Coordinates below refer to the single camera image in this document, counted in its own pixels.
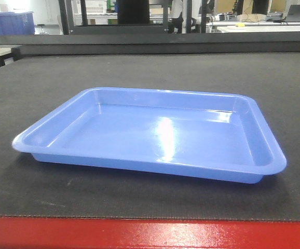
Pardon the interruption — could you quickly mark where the blue plastic tray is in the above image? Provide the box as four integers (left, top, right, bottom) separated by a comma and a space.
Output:
12, 87, 287, 184

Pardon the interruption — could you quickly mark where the dark grey table mat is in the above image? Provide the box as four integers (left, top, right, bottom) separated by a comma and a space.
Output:
0, 52, 300, 220

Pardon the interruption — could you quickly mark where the blue storage crate background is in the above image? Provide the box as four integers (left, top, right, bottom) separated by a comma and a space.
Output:
0, 11, 35, 36

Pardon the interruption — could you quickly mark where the red table edge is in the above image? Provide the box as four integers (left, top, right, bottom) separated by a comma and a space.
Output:
0, 217, 300, 248

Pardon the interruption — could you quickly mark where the black metal frame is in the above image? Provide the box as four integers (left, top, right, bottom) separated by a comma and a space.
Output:
59, 1, 210, 35

